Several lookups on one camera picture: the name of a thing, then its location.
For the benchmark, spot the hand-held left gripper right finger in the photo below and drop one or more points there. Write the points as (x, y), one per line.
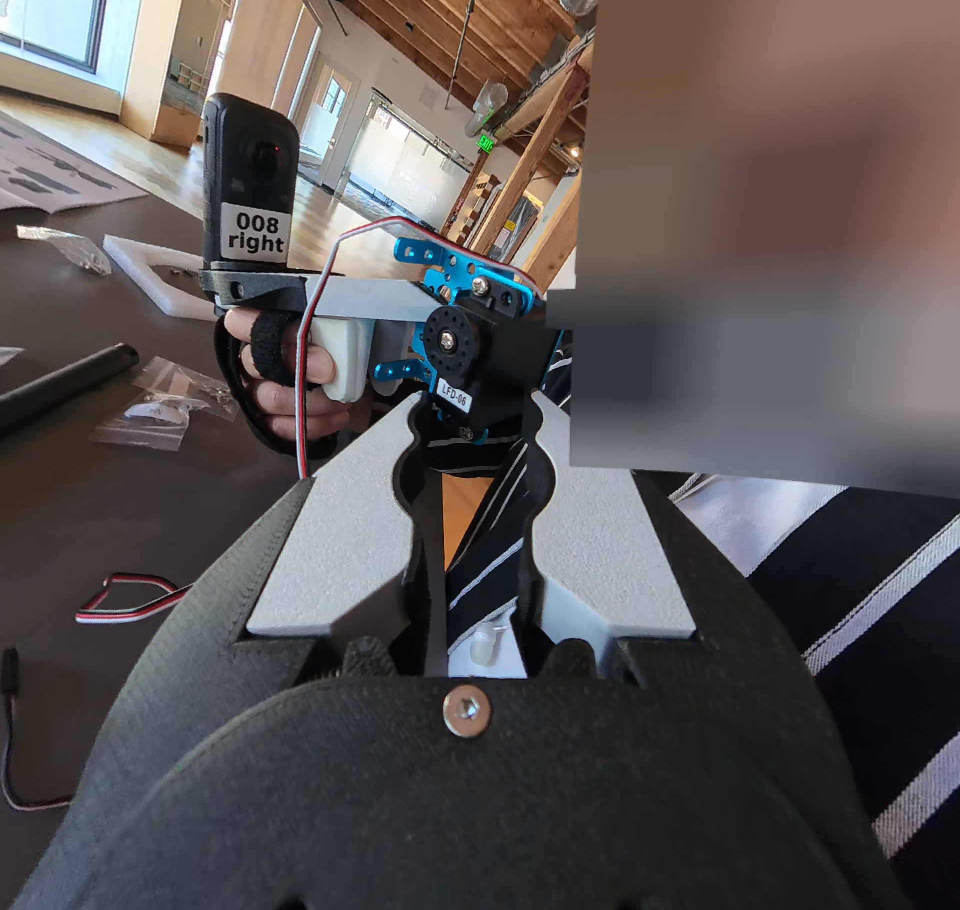
(607, 550)

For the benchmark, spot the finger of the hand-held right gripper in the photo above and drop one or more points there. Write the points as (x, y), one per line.
(375, 298)

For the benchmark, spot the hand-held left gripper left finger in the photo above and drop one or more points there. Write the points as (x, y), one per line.
(337, 542)

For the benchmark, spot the blue bracket servo assembly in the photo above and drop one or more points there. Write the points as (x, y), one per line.
(495, 362)

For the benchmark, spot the dark desk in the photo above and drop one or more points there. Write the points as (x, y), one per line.
(150, 505)

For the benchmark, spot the person's right hand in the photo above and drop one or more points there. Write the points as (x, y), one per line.
(289, 415)

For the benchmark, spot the green exit sign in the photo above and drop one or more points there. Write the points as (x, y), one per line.
(486, 144)

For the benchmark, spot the printed instruction sheet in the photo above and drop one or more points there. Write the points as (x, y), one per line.
(45, 174)

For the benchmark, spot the black white striped garment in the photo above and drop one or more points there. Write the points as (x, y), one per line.
(825, 587)

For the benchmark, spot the large window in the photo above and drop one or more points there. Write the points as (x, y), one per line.
(45, 2)

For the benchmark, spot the black screwdriver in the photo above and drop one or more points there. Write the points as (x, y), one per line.
(60, 388)

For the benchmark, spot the white foam frame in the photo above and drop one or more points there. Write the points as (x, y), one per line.
(127, 253)

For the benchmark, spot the wooden post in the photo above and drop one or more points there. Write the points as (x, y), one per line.
(532, 159)

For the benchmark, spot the metal ventilation duct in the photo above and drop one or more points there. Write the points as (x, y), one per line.
(487, 103)

